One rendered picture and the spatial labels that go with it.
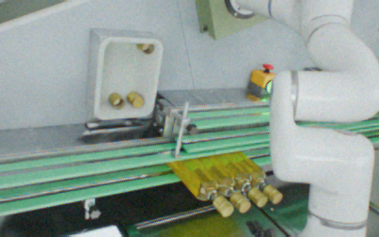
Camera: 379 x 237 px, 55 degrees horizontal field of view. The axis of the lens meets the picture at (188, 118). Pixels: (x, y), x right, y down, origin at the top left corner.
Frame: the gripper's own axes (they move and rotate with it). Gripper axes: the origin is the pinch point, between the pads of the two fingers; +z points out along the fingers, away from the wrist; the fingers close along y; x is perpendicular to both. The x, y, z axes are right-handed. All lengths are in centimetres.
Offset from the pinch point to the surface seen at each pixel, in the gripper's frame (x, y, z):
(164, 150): 14.5, 3.4, 30.9
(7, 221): 54, -17, 27
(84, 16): 39, 35, 42
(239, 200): -1.6, 1.0, 11.5
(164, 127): 14.7, 9.0, 34.5
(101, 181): 31.5, -4.4, 26.6
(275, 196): -13.2, 1.1, 13.2
